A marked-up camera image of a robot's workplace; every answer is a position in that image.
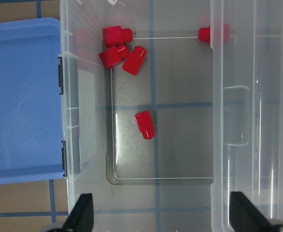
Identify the clear plastic box lid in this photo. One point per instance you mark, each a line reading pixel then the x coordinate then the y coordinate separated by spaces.
pixel 246 37

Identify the red block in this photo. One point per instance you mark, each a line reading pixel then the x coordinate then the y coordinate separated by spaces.
pixel 114 56
pixel 135 60
pixel 145 124
pixel 204 34
pixel 116 36

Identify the clear plastic storage box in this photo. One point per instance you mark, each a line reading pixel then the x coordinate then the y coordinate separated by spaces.
pixel 172 114

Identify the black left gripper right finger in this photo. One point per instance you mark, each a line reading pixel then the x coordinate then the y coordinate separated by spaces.
pixel 245 217

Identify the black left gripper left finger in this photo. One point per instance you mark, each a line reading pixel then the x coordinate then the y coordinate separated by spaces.
pixel 80 219

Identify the blue plastic tray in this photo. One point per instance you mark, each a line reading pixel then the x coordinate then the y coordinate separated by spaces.
pixel 30 104

